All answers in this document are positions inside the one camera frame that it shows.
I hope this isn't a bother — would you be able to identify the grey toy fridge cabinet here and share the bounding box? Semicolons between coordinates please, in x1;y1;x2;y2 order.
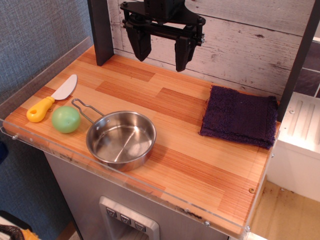
45;153;228;240

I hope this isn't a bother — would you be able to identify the stainless steel pot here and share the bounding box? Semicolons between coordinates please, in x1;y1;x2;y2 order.
71;98;157;172

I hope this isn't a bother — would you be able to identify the dark upright post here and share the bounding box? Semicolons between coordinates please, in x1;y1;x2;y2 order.
87;0;114;66
277;0;320;122

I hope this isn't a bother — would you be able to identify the clear acrylic edge guard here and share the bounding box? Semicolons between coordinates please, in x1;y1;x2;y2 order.
0;43;272;240

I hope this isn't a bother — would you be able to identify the dark right upright post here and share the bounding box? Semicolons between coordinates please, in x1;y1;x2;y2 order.
277;0;320;122

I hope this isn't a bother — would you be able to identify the dark left upright post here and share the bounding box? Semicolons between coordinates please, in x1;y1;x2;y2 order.
87;0;114;66

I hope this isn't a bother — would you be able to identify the purple folded cloth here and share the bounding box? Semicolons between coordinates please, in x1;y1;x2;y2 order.
199;85;278;149

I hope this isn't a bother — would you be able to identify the green toy ball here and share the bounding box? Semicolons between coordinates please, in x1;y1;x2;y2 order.
51;106;81;134

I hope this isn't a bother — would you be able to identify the silver dispenser panel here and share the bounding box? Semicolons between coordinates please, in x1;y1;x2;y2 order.
99;196;160;240

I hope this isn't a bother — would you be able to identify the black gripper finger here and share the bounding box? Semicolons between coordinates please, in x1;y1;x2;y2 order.
123;20;152;62
174;36;196;72

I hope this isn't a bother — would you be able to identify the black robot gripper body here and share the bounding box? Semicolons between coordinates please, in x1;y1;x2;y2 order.
120;0;206;46

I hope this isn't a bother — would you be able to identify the yellow handled toy knife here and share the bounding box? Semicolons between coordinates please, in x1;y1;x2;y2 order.
26;74;78;123

